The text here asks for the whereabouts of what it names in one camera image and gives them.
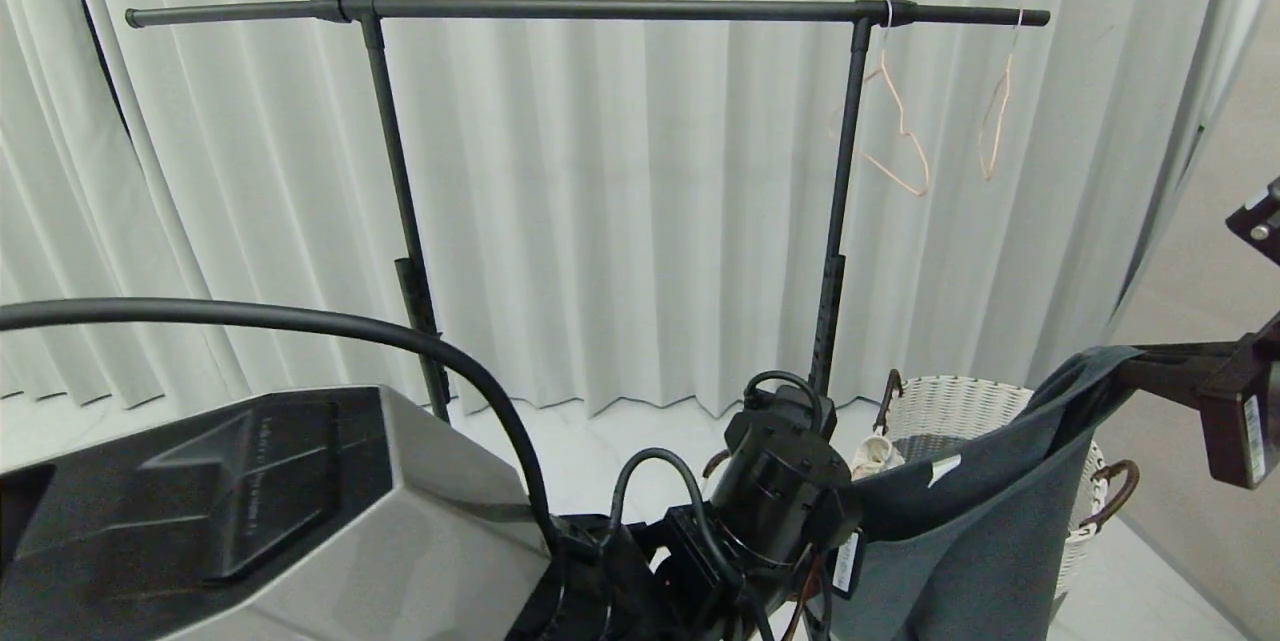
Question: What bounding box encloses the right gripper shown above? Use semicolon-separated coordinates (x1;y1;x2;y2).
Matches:
1118;309;1280;492

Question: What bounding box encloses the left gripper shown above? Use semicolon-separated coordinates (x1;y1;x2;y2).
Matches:
705;409;866;602

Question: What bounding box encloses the dark grey long-sleeved shirt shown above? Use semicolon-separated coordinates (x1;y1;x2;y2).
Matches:
800;345;1146;641

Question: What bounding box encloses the pink clothes hanger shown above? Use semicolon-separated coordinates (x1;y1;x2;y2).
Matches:
830;1;931;198
978;9;1026;184

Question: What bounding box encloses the white laundry basket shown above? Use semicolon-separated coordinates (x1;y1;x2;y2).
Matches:
872;369;1141;602

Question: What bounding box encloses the black clothes rack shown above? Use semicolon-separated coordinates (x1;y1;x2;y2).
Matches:
125;0;1051;422

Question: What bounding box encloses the cream printed garment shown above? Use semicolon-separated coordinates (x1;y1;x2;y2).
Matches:
848;429;906;482

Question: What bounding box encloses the white curtain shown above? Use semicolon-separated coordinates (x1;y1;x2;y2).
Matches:
0;0;246;412
60;0;1280;422

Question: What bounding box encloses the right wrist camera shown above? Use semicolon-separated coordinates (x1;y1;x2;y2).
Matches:
1226;177;1280;268

